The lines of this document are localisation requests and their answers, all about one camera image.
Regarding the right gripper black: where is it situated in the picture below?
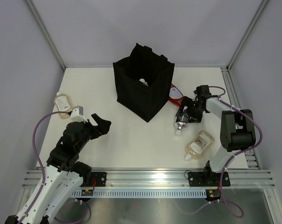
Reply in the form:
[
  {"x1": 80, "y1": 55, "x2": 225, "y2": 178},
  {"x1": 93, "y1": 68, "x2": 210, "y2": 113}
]
[{"x1": 176, "y1": 96, "x2": 204, "y2": 123}]

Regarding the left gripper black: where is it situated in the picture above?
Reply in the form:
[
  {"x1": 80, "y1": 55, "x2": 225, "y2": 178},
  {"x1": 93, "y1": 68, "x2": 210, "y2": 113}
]
[{"x1": 76, "y1": 113, "x2": 111, "y2": 152}]

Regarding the silver tube bottle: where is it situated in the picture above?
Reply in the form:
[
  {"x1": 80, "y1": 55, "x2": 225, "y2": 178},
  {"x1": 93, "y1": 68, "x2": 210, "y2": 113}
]
[{"x1": 175, "y1": 110, "x2": 190, "y2": 135}]

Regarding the red liquid bottle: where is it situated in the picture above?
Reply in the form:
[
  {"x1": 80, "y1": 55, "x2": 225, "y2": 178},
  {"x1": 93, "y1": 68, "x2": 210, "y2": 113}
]
[{"x1": 168, "y1": 84, "x2": 184, "y2": 107}]

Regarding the amber soap refill bottle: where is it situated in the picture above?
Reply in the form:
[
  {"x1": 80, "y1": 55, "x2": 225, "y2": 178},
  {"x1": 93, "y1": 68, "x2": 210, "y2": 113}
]
[{"x1": 184, "y1": 130, "x2": 215, "y2": 161}]

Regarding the beige lotion bottle white cap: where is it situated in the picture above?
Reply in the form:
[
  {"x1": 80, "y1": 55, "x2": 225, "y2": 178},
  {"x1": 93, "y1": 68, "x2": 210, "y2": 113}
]
[{"x1": 139, "y1": 79, "x2": 148, "y2": 86}]

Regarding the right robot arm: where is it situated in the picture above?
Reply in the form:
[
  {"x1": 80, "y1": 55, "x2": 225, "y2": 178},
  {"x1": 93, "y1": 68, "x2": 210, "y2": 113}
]
[{"x1": 175, "y1": 85, "x2": 257, "y2": 189}]

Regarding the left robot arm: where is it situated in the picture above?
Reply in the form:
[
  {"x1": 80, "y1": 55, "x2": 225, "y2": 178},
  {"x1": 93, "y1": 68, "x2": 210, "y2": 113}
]
[{"x1": 5, "y1": 113, "x2": 111, "y2": 224}]

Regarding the black canvas bag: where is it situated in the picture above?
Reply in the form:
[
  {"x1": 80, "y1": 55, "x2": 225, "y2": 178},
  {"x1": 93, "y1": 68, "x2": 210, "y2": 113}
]
[{"x1": 113, "y1": 43, "x2": 175, "y2": 122}]

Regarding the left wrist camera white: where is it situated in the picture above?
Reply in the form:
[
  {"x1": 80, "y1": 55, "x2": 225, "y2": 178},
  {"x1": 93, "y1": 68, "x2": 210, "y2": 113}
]
[{"x1": 70, "y1": 105, "x2": 87, "y2": 122}]

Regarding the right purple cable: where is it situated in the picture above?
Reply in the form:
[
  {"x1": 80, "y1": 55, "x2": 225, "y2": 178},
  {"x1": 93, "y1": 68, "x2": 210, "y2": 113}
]
[{"x1": 209, "y1": 85, "x2": 264, "y2": 219}]

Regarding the slotted cable duct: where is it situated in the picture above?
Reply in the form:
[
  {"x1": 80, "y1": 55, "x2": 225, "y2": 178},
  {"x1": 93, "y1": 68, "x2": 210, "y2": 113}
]
[{"x1": 70, "y1": 189, "x2": 207, "y2": 198}]

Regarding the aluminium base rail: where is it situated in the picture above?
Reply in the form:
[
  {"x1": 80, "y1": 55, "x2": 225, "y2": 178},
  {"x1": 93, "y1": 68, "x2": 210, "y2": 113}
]
[{"x1": 21, "y1": 167, "x2": 275, "y2": 189}]

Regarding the left aluminium frame post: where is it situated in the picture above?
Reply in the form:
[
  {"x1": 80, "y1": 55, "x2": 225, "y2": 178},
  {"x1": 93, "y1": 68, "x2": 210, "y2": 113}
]
[{"x1": 24, "y1": 0, "x2": 67, "y2": 71}]

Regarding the aluminium frame post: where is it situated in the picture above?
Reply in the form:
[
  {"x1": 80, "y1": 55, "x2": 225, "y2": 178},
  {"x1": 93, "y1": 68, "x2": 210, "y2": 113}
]
[
  {"x1": 226, "y1": 0, "x2": 270, "y2": 71},
  {"x1": 24, "y1": 0, "x2": 67, "y2": 71}
]

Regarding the right aluminium frame post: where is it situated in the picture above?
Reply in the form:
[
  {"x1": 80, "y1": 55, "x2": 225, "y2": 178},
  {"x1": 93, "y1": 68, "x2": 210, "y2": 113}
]
[{"x1": 226, "y1": 0, "x2": 270, "y2": 71}]

